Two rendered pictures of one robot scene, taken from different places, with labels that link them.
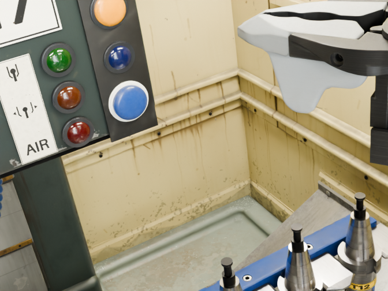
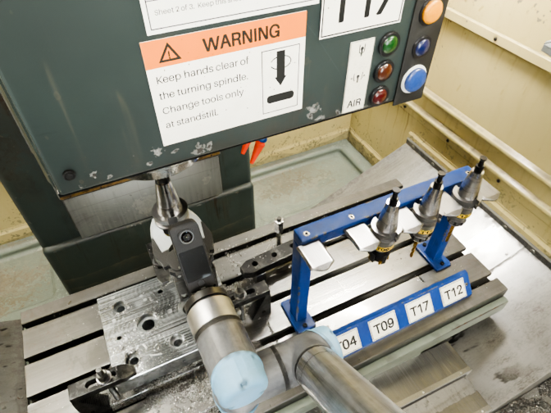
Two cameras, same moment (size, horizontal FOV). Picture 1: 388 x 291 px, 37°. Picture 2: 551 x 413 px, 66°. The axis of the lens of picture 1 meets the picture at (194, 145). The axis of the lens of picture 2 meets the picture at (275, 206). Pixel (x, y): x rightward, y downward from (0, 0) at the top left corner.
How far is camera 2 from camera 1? 23 cm
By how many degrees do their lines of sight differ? 15
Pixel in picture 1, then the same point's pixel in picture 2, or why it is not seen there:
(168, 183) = not seen: hidden behind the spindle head
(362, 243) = (474, 189)
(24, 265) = (211, 168)
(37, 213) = not seen: hidden behind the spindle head
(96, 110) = (393, 82)
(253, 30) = not seen: outside the picture
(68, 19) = (405, 15)
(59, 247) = (233, 160)
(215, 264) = (320, 183)
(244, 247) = (340, 175)
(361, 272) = (466, 207)
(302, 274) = (435, 204)
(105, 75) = (409, 58)
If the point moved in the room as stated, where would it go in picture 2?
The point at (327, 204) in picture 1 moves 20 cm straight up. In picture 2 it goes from (411, 155) to (424, 111)
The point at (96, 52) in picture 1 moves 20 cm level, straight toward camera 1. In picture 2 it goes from (411, 42) to (509, 153)
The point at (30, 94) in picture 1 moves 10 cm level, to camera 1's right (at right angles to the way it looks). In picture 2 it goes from (364, 66) to (454, 65)
